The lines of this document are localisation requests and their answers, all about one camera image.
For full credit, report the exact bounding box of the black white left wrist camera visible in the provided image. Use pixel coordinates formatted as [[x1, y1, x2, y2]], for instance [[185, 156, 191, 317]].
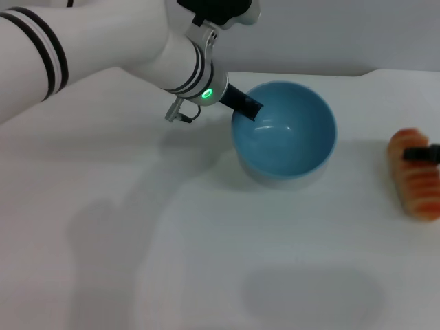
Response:
[[177, 0, 261, 27]]

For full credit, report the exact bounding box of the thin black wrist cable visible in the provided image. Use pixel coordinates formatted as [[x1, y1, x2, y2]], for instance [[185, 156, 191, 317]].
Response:
[[178, 104, 202, 124]]

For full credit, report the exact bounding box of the blue bowl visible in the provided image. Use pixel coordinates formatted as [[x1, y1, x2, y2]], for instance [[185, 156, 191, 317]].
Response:
[[230, 80, 338, 189]]

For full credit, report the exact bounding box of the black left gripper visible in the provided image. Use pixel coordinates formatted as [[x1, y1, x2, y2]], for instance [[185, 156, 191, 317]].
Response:
[[219, 84, 265, 122]]

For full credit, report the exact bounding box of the silver camera mount bracket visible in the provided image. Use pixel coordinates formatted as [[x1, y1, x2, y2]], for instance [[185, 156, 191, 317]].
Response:
[[185, 19, 219, 61]]

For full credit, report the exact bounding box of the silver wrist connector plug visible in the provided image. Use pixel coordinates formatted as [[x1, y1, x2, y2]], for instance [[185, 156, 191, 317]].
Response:
[[164, 97, 183, 121]]

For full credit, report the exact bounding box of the orange ridged bread roll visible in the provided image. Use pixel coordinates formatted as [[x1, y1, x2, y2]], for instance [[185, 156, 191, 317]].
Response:
[[386, 127, 440, 221]]

